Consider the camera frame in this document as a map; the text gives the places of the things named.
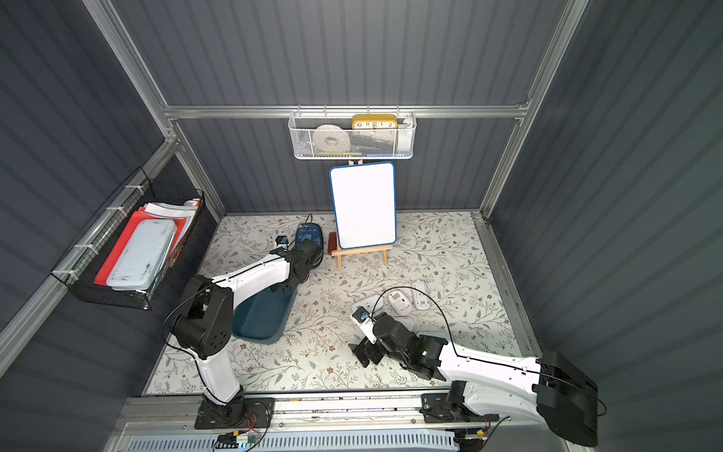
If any white mouse with label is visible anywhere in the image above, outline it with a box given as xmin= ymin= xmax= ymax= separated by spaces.
xmin=386 ymin=289 xmax=413 ymax=316

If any teal plastic storage box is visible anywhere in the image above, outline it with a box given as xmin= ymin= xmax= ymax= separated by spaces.
xmin=232 ymin=286 xmax=297 ymax=345

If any long white mouse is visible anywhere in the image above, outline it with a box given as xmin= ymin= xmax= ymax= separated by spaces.
xmin=412 ymin=280 xmax=431 ymax=311

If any white mouse with dongle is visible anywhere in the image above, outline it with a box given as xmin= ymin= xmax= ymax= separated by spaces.
xmin=395 ymin=316 xmax=416 ymax=333

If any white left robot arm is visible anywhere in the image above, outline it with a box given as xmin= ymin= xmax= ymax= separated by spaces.
xmin=165 ymin=240 xmax=323 ymax=408

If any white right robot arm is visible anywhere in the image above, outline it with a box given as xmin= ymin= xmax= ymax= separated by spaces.
xmin=350 ymin=307 xmax=599 ymax=447

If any blue dinosaur pencil case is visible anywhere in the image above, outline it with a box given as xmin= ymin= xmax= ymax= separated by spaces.
xmin=295 ymin=222 xmax=324 ymax=269

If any red leather wallet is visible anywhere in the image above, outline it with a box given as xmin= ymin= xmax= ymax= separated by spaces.
xmin=328 ymin=232 xmax=338 ymax=255

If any wooden tabletop easel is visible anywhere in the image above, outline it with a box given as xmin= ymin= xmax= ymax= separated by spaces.
xmin=330 ymin=159 xmax=392 ymax=269

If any white papers stack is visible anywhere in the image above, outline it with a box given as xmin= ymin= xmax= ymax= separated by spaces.
xmin=139 ymin=198 xmax=203 ymax=249

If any white tape roll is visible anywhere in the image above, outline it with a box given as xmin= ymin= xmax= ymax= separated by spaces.
xmin=312 ymin=124 xmax=350 ymax=154

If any yellow digital clock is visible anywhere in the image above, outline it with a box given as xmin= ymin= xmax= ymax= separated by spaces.
xmin=352 ymin=113 xmax=398 ymax=131

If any white plastic tray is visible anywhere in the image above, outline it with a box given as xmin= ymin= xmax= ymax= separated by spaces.
xmin=105 ymin=218 xmax=177 ymax=291

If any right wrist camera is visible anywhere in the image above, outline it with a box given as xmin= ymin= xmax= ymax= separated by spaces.
xmin=351 ymin=306 xmax=377 ymax=344

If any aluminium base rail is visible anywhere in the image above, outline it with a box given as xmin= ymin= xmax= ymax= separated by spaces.
xmin=105 ymin=389 xmax=577 ymax=451

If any white board blue frame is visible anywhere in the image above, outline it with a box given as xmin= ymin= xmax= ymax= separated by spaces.
xmin=328 ymin=161 xmax=398 ymax=250

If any white wire wall basket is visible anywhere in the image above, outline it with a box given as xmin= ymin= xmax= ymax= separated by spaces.
xmin=288 ymin=110 xmax=417 ymax=160

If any black wire wall basket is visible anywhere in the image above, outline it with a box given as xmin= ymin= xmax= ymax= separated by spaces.
xmin=51 ymin=173 xmax=205 ymax=311

